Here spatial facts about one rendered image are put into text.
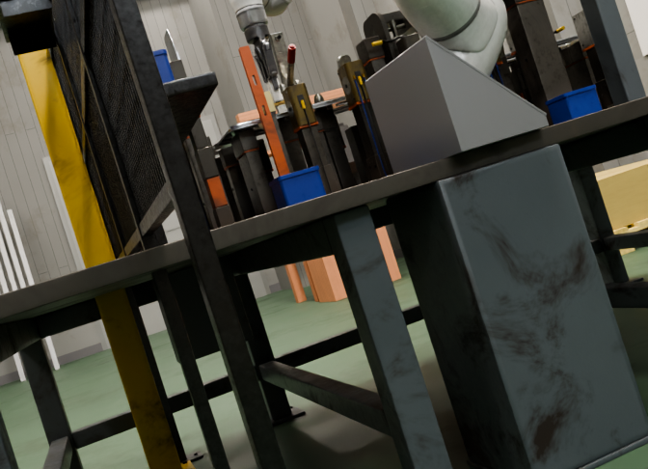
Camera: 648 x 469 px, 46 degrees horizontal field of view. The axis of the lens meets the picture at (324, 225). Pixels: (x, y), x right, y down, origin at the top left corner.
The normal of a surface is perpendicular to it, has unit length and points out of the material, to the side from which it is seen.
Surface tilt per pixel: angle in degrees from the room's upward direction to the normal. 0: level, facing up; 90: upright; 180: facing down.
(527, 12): 90
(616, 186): 90
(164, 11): 90
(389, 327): 90
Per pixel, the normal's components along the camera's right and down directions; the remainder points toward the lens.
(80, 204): 0.29, -0.11
